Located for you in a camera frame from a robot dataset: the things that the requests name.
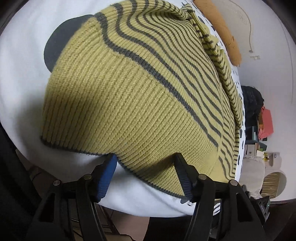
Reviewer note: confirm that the beige fabric bag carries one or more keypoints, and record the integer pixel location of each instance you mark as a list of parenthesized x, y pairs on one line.
[(252, 175)]

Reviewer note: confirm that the white storage shelf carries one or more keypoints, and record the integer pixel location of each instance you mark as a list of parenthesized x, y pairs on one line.
[(253, 147)]

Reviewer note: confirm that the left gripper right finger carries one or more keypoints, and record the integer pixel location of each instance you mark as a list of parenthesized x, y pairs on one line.
[(184, 174)]

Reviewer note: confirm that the mustard orange pillow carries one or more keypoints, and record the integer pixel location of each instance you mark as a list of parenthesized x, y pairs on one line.
[(211, 12)]

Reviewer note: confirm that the yellow striped knit sweater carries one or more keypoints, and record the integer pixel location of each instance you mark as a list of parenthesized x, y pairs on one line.
[(143, 80)]

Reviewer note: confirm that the black backpack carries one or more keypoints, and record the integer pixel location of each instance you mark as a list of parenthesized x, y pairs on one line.
[(253, 103)]

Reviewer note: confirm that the white polka dot duvet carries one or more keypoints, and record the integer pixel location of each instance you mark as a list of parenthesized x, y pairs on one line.
[(24, 78)]

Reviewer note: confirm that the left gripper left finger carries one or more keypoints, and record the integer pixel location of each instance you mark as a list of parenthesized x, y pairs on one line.
[(103, 175)]

